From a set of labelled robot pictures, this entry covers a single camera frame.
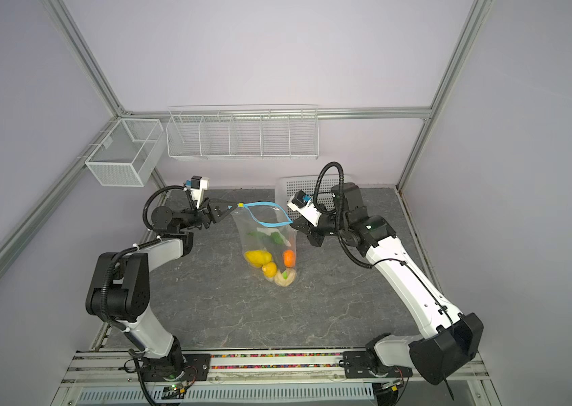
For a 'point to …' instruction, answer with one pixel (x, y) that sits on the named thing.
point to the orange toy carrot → (288, 258)
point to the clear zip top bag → (269, 240)
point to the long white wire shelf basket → (244, 132)
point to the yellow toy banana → (257, 258)
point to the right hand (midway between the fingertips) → (295, 223)
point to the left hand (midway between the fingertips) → (238, 209)
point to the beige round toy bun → (281, 281)
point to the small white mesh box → (129, 154)
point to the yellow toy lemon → (270, 269)
